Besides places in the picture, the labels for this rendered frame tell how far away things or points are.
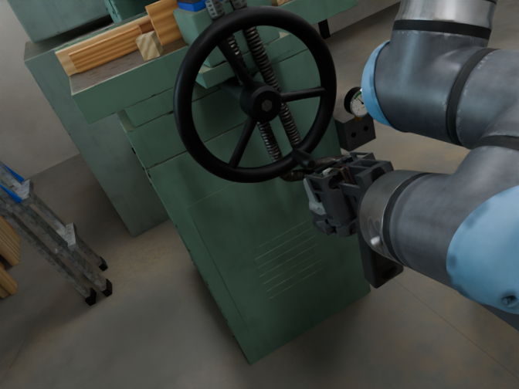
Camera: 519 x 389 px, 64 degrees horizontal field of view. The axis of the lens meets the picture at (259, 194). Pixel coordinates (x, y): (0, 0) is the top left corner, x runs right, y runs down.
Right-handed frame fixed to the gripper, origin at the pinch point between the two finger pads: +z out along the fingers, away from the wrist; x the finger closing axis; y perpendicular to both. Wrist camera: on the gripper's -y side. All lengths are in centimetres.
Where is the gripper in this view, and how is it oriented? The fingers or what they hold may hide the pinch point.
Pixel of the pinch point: (320, 203)
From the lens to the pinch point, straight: 62.4
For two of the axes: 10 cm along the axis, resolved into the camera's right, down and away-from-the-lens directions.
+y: -4.1, -8.8, -2.3
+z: -2.8, -1.2, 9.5
